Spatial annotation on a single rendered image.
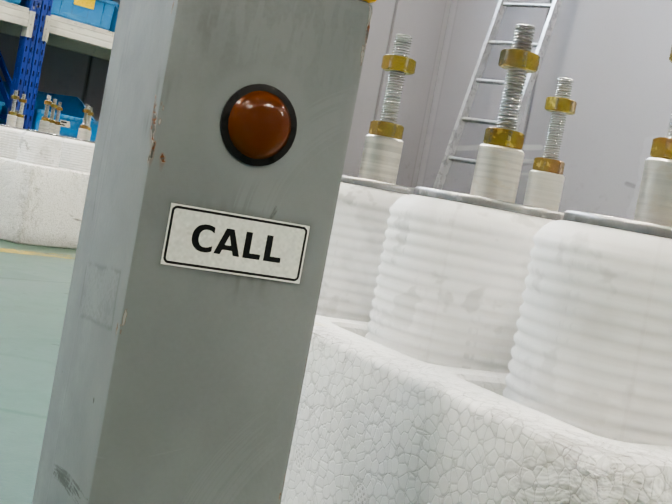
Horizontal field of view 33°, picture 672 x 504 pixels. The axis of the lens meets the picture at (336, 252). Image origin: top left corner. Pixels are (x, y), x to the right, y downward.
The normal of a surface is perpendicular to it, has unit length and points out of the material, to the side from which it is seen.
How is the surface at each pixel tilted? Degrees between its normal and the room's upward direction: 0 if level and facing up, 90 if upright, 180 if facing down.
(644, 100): 90
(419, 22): 90
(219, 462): 90
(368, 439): 90
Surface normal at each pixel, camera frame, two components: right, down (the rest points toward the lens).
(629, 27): -0.66, -0.08
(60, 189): 0.80, 0.18
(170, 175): 0.44, 0.13
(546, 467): -0.88, -0.14
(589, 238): -0.51, -0.61
